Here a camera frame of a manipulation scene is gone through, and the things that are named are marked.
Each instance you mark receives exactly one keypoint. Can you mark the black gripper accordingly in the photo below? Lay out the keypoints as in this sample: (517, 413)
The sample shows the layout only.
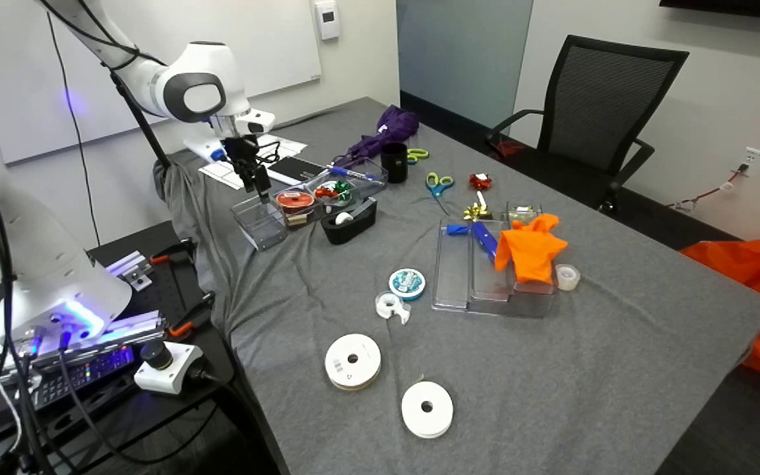
(241, 152)

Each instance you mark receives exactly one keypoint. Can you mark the clear square plastic container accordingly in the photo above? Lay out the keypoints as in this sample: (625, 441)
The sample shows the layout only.
(262, 220)
(250, 240)

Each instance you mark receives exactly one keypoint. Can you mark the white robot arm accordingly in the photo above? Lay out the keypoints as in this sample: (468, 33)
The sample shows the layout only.
(196, 83)

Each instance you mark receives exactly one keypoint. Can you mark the grey robot base box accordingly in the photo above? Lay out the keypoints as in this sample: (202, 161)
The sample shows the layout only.
(91, 359)

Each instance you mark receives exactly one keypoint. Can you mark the white gridded paper sheet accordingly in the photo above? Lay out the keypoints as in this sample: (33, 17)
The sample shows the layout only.
(217, 173)

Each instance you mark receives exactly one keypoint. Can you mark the orange round bowl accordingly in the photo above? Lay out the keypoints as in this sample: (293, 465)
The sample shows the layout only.
(293, 205)

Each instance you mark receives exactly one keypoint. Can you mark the green red small toy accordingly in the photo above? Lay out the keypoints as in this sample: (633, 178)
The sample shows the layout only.
(334, 191)

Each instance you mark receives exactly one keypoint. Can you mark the blue pen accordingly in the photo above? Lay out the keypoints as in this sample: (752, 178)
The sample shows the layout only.
(353, 173)

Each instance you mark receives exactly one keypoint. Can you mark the black plastic tray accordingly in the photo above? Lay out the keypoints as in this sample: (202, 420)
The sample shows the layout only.
(348, 228)

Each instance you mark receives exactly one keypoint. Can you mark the black cup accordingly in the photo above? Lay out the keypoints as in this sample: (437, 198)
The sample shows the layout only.
(394, 164)

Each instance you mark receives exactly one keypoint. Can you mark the black tripod pole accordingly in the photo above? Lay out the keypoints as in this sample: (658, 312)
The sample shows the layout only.
(137, 114)

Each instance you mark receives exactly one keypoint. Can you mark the purple toy object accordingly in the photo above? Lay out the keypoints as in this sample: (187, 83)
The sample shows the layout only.
(389, 127)

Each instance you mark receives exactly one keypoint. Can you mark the silver metal clamp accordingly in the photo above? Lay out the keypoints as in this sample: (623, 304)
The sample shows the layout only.
(130, 267)

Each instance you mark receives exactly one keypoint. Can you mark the small green object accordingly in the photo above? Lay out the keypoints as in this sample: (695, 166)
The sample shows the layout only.
(417, 155)

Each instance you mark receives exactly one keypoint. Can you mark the teal round mint tin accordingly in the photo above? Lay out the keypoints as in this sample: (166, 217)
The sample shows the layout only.
(406, 282)

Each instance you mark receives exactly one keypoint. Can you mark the white tape roll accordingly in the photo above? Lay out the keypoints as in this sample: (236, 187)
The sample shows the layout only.
(351, 359)
(426, 409)

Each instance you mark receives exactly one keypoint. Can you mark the white adapter with black knob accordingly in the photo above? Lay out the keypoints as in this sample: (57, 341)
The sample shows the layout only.
(166, 368)

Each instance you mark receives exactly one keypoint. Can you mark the clear long plastic tray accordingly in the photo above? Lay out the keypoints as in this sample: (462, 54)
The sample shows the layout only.
(451, 272)

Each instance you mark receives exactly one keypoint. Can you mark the yellow green small toy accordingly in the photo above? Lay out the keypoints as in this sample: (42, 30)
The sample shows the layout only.
(477, 210)

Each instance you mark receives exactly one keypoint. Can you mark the small red object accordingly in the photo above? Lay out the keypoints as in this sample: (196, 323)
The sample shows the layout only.
(481, 180)

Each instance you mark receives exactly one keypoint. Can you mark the blue plastic object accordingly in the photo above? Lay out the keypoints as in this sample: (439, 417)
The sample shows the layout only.
(477, 234)

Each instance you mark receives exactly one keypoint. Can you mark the frosted glass door panel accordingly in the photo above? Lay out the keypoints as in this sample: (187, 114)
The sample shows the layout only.
(462, 56)

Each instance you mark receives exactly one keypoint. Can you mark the clear rectangular plastic box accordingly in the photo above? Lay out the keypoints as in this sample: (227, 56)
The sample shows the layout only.
(495, 294)

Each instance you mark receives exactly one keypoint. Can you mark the small clear jar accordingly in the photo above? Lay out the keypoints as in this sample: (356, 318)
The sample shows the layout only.
(521, 214)

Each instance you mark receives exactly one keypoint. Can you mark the orange cloth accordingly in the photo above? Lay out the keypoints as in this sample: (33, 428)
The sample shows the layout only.
(530, 250)

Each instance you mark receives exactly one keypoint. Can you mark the small white cup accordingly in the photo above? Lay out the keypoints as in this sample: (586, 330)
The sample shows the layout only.
(568, 277)

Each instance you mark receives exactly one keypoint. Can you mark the black mesh office chair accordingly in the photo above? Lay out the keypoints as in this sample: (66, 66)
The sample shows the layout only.
(605, 106)

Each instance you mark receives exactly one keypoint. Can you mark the grey tablecloth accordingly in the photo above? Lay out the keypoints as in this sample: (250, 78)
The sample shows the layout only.
(574, 370)

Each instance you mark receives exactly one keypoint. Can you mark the white wall thermostat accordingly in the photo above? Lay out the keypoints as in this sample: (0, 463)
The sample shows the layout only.
(327, 17)

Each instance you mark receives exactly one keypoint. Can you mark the white wall outlet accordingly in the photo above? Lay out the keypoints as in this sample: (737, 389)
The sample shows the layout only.
(752, 158)

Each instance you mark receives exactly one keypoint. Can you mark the black wall monitor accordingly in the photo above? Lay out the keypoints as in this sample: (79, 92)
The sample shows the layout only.
(732, 5)

